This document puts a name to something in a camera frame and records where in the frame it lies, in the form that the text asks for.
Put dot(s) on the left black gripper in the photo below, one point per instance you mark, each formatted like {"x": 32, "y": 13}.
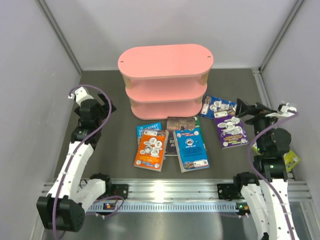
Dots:
{"x": 105, "y": 108}

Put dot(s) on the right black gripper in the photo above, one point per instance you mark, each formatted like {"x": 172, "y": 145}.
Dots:
{"x": 242, "y": 108}

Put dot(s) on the orange 78-storey treehouse book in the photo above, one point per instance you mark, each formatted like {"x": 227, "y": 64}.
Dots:
{"x": 151, "y": 150}

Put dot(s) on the dark tale of two cities book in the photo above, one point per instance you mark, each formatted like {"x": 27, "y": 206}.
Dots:
{"x": 174, "y": 124}

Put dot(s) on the yellow 130-storey treehouse book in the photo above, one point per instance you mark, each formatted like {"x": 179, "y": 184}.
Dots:
{"x": 191, "y": 150}

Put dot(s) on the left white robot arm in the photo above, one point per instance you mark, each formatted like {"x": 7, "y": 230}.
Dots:
{"x": 65, "y": 205}

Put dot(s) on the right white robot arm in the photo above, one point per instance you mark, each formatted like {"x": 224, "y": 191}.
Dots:
{"x": 270, "y": 180}

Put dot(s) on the purple treehouse book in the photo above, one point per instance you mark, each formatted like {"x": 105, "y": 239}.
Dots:
{"x": 230, "y": 129}

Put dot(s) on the dark blue treehouse book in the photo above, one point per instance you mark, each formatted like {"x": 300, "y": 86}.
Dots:
{"x": 212, "y": 105}

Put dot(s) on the pink three-tier shelf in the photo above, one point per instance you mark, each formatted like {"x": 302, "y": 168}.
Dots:
{"x": 166, "y": 80}

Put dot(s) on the lime green treehouse book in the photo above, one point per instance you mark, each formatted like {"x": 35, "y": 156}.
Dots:
{"x": 291, "y": 160}

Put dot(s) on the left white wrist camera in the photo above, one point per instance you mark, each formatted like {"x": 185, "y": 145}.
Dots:
{"x": 80, "y": 95}

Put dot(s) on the aluminium mounting rail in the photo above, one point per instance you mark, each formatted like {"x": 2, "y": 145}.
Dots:
{"x": 190, "y": 195}

